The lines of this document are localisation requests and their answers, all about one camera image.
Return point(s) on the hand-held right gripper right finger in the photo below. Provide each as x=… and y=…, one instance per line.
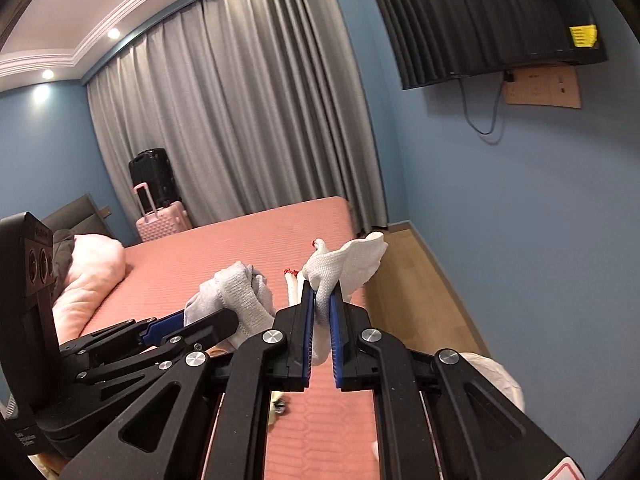
x=340, y=345

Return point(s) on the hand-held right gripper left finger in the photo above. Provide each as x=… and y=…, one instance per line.
x=307, y=345

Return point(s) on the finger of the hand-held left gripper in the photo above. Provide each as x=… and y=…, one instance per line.
x=162, y=327
x=215, y=325

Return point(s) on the grey sock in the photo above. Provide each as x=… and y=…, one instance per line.
x=235, y=285

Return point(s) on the white knit sock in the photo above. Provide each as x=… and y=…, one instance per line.
x=345, y=260

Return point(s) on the dark cloth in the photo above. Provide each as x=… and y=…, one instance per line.
x=62, y=255

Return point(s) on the pink fluffy pillow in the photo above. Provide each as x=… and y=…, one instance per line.
x=95, y=270

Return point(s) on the pink quilted bed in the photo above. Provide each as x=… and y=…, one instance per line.
x=225, y=240

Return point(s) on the pink suitcase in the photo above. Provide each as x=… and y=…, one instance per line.
x=165, y=220

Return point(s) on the black suitcase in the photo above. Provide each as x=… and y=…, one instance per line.
x=155, y=175

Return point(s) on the white plastic bag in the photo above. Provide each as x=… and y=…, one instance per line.
x=495, y=377

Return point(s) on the grey curtain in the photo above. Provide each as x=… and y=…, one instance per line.
x=240, y=110

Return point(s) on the recessed ceiling spotlight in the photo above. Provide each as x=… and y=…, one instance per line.
x=114, y=33
x=47, y=74

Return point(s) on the yellow sticker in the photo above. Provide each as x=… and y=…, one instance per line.
x=585, y=36

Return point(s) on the beige wall socket panel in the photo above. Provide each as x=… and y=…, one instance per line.
x=545, y=90

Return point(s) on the black wall television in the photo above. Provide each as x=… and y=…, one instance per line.
x=475, y=15

